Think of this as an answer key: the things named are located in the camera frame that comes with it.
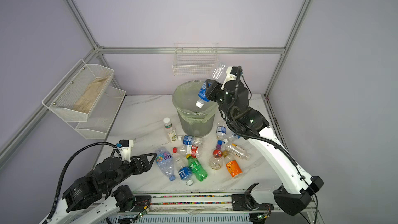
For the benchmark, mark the aluminium front rail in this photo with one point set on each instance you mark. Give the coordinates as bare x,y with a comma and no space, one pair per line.
219,208

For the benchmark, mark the clear bottle green neck label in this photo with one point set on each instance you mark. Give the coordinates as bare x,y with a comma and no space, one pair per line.
170,129

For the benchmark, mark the clear bottle white orange label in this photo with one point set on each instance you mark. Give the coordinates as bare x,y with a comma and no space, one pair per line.
236,150

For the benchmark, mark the grey mesh waste bin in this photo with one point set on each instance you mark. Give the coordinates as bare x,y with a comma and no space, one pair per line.
197,129

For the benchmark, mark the green plastic bin liner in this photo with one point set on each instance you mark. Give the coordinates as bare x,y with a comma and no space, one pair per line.
184,100

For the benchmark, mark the small bottle blue label near bin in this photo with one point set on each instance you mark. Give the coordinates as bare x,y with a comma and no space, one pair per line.
190,140

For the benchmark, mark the beige cloth in shelf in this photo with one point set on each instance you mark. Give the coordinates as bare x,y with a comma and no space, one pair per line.
87,100

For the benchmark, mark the round clear bottle red label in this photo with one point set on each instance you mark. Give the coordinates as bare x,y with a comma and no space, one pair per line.
216,161

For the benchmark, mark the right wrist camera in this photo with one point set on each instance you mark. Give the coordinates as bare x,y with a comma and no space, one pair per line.
231,74

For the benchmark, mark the orange NFC juice bottle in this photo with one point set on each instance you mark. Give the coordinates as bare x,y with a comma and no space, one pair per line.
232,165

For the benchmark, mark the small clear bottle blue white label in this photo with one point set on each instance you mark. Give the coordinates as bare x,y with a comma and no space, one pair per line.
221,130

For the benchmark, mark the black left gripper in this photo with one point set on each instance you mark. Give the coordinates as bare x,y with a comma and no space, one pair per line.
139,169

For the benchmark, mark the large clear bottle colourful label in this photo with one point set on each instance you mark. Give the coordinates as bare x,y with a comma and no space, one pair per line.
165,162

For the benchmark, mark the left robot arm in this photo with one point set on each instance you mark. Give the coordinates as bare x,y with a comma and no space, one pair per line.
101,194

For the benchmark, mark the white wire wall basket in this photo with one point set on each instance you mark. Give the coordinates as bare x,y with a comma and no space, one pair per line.
194,58

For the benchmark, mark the green soda bottle yellow cap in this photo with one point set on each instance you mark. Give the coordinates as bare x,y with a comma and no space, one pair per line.
196,168

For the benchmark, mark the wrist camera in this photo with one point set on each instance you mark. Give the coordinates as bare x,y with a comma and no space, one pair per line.
125,147
231,74

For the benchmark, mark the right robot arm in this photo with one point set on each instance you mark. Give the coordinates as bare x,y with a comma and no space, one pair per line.
298,186

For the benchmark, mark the small crushed bottle blue label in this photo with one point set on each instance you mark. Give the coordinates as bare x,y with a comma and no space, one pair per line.
233,137

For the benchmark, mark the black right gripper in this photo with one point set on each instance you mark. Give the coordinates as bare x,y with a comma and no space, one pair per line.
211,87

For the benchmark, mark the aluminium frame profiles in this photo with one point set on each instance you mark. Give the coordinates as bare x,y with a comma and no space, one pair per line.
97,51

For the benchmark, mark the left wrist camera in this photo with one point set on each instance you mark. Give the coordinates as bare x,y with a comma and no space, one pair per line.
125,147

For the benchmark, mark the white two-tier mesh shelf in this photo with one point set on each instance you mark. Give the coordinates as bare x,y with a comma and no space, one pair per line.
97,123

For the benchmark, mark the red cap clear bottle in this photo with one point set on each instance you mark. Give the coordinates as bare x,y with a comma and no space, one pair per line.
194,151

